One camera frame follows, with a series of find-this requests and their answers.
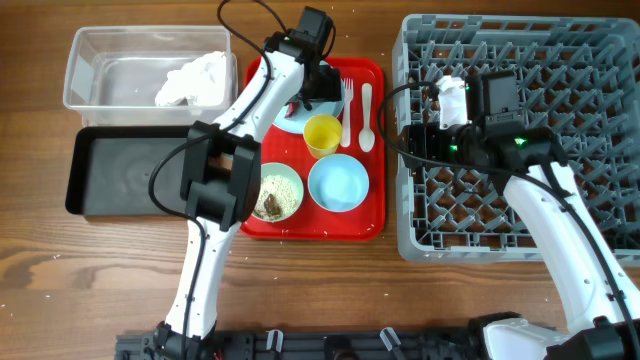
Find light blue plate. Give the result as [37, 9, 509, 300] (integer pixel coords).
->
[273, 85, 344, 134]

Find white plastic spoon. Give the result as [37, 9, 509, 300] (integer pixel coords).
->
[358, 83, 375, 152]

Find yellow plastic cup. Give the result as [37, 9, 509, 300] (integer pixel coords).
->
[303, 114, 342, 159]

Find red snack wrapper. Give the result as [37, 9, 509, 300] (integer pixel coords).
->
[284, 100, 313, 119]

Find green bowl with food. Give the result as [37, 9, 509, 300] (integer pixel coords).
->
[252, 162, 304, 223]

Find white plastic fork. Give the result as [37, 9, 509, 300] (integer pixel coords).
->
[340, 78, 354, 148]

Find clear plastic bin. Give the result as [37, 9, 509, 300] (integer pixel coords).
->
[63, 25, 238, 126]

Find grey dishwasher rack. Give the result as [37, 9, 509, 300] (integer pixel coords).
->
[392, 14, 639, 267]

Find red serving tray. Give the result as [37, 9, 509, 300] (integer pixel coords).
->
[241, 57, 386, 242]

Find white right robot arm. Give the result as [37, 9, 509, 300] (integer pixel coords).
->
[398, 71, 639, 359]

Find black plastic tray bin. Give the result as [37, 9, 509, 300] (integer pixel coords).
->
[65, 126, 189, 217]

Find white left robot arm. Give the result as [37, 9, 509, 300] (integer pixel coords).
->
[151, 29, 341, 359]

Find white napkin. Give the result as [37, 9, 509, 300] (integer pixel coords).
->
[154, 51, 227, 107]

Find light blue bowl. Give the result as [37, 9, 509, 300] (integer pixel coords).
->
[307, 154, 370, 213]

